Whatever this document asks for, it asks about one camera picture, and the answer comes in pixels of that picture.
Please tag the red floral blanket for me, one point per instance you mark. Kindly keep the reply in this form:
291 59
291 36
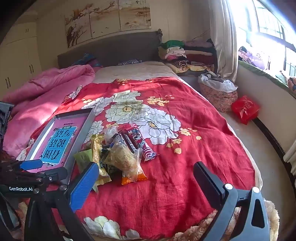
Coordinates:
173 185

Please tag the fluffy beige blanket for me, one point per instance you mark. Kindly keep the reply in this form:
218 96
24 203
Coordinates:
196 231

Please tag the dark patterned pillow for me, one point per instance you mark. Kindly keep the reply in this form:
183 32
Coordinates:
129 62

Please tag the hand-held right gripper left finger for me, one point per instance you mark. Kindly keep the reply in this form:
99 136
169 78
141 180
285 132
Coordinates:
83 185

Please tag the cream bed sheet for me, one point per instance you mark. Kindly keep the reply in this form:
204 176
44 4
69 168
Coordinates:
134 71

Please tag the green trimmed sill cushion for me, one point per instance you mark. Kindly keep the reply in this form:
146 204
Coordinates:
266 75

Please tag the floral fabric basket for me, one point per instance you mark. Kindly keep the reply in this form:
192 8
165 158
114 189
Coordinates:
219 99

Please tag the purple clothes heap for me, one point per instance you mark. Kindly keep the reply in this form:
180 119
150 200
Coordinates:
252 58

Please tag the yellow snack packet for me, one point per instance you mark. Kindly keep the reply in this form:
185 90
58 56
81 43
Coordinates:
97 150

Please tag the grey upholstered headboard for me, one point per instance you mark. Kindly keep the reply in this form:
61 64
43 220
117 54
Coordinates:
115 51

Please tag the dark wooden bed edge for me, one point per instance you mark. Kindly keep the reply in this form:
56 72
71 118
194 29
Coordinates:
272 139

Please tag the grey rectangular tray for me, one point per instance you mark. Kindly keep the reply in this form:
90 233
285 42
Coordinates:
89 120

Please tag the white plastic bag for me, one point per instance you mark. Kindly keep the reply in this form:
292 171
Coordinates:
227 85

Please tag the blue and pink pillow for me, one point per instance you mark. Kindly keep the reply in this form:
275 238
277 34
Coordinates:
87 61

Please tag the cream curtain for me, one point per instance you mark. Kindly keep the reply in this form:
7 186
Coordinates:
222 34

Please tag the window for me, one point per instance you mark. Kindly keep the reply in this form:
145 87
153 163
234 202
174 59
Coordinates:
270 25

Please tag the red plastic bag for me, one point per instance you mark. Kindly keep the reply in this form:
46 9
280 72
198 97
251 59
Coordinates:
245 109

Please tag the dark red chocolate bar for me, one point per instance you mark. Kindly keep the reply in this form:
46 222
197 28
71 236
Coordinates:
127 142

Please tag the small clear plastic snack bag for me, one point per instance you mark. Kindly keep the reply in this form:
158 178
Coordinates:
109 133

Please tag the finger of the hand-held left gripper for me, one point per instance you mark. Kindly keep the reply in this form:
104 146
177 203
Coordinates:
30 164
50 175

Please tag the red cartoon snack packet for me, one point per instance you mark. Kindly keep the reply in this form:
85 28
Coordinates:
133 132

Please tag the beige landscape wall painting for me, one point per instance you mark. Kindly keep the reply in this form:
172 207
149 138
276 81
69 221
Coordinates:
104 18
134 15
77 25

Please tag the red white swirl candy packet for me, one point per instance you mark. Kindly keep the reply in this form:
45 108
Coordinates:
148 154

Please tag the pink and blue book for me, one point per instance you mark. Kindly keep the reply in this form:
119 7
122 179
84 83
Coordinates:
57 143

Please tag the cream wardrobe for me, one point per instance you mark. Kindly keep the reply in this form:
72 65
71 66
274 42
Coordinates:
18 58

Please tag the clear bag of dried noodles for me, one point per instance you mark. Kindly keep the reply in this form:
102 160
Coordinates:
124 160

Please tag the blue snack packet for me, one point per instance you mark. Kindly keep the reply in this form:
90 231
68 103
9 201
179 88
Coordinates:
115 141

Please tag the light green snack packet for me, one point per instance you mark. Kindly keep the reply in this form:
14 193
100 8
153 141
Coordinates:
83 158

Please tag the pink quilt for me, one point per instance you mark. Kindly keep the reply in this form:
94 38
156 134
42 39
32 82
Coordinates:
46 92

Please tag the orange patterned cloth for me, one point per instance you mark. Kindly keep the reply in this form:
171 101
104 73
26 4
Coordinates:
291 84

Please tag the black snack packet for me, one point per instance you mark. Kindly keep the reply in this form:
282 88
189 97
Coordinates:
111 171

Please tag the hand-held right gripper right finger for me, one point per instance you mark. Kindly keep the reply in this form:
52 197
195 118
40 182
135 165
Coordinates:
208 183

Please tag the pile of folded clothes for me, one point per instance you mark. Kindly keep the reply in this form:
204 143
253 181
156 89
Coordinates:
185 55

